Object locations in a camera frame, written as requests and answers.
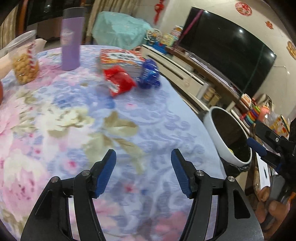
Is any white trash bin black liner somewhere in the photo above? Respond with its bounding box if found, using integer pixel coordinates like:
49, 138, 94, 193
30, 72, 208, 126
203, 106, 252, 168

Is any person's right hand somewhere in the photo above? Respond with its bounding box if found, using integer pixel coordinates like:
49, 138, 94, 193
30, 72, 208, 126
255, 186, 295, 240

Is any colourful children's book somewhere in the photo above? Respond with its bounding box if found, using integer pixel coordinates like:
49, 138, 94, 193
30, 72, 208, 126
270, 115, 290, 138

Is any white TV cabinet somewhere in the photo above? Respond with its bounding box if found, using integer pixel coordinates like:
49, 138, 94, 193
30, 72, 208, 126
140, 44, 248, 113

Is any floral tablecloth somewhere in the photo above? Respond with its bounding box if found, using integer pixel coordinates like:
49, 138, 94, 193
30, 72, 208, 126
1, 46, 226, 240

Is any black flat screen television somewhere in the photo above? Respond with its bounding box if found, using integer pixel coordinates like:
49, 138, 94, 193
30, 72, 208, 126
179, 7, 276, 97

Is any blue plastic toy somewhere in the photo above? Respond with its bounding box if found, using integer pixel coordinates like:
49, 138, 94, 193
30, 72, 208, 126
137, 59, 161, 89

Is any red snack bag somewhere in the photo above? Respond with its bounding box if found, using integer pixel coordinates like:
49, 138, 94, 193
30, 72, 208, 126
103, 65, 137, 97

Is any red white book box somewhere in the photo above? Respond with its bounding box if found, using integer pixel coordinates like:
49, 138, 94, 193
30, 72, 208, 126
97, 49, 145, 77

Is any ferris wheel toy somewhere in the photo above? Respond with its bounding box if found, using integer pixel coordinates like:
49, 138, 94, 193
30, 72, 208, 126
145, 29, 162, 45

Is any clear jar of snacks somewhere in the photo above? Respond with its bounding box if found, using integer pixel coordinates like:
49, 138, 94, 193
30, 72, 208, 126
6, 30, 39, 85

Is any red hanging knot decoration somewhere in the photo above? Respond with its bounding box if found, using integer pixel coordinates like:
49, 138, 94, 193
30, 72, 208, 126
154, 0, 165, 25

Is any teal cloth covered furniture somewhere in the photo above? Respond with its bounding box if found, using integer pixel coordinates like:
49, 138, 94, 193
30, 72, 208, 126
91, 11, 152, 50

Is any beige curtain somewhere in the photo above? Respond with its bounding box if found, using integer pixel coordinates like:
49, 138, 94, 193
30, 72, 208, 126
85, 0, 141, 44

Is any purple tumbler bottle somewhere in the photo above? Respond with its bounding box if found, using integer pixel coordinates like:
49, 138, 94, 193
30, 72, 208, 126
60, 7, 85, 71

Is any rainbow stacking ring toy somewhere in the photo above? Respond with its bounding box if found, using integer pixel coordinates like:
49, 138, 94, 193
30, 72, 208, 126
244, 105, 260, 126

